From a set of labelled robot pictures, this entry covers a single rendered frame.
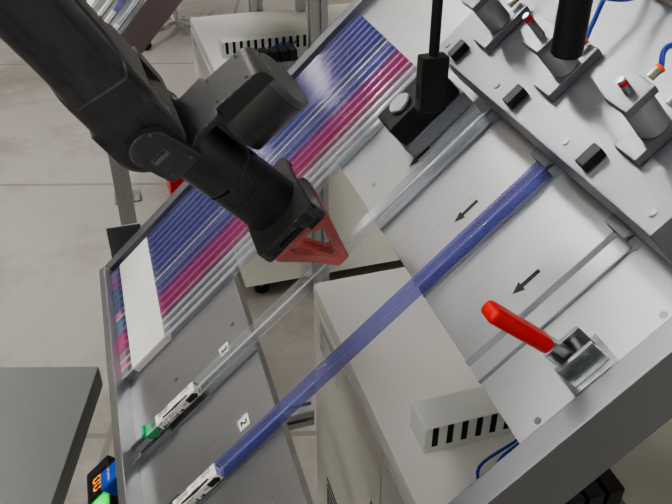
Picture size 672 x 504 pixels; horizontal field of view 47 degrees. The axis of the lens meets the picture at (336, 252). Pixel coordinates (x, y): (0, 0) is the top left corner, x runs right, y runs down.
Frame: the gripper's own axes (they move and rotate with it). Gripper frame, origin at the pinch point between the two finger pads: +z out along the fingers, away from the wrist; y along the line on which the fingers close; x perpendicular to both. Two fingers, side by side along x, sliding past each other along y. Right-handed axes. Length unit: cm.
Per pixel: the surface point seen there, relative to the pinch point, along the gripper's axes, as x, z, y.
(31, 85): 106, 28, 302
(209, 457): 22.3, 1.0, -8.3
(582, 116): -23.8, -4.6, -15.9
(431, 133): -14.8, 0.3, 3.4
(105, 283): 32.3, -1.5, 31.2
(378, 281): 9, 36, 35
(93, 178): 89, 45, 203
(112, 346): 32.2, -1.3, 17.5
